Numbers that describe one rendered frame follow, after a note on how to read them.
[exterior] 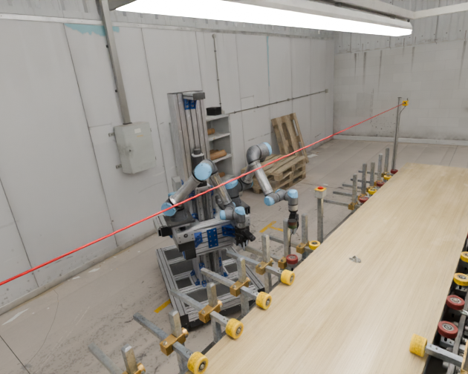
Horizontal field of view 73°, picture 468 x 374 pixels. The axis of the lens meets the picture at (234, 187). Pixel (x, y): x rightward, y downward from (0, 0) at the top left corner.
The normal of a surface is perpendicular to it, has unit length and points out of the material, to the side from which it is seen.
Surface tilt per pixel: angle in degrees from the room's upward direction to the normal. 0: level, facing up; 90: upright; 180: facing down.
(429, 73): 90
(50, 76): 90
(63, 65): 90
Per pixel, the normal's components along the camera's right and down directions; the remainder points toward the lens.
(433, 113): -0.61, 0.32
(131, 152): 0.79, 0.14
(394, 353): -0.09, -0.94
